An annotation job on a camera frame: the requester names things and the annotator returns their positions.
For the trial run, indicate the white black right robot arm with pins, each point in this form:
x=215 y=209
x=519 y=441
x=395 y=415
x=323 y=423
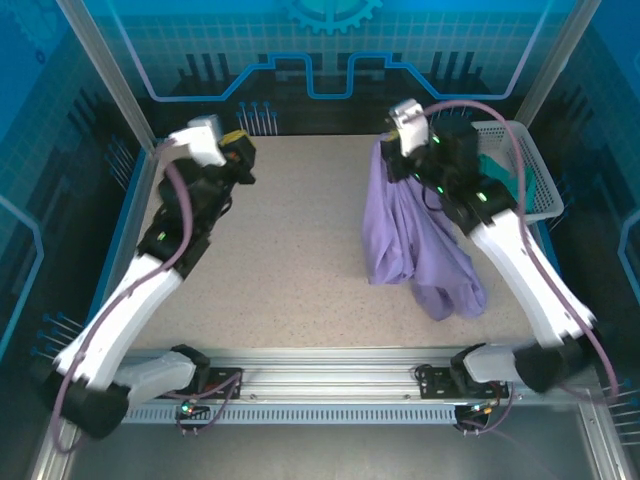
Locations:
x=520 y=280

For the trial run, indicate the purple t-shirt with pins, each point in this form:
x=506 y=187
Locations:
x=410 y=240

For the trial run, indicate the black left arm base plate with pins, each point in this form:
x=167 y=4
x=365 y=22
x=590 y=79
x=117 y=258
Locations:
x=225 y=382

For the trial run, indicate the small connector board with LED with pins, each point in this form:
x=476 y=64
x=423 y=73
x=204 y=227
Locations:
x=477 y=410
x=187 y=408

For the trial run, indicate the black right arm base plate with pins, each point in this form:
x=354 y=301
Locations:
x=435 y=385

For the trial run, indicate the white plastic basket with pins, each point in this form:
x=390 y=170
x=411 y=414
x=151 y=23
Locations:
x=542 y=170

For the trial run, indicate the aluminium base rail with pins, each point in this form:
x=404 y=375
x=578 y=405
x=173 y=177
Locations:
x=325 y=370

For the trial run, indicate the teal garment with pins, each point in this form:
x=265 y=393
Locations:
x=500 y=172

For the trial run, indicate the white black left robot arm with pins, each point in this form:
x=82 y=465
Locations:
x=135 y=300

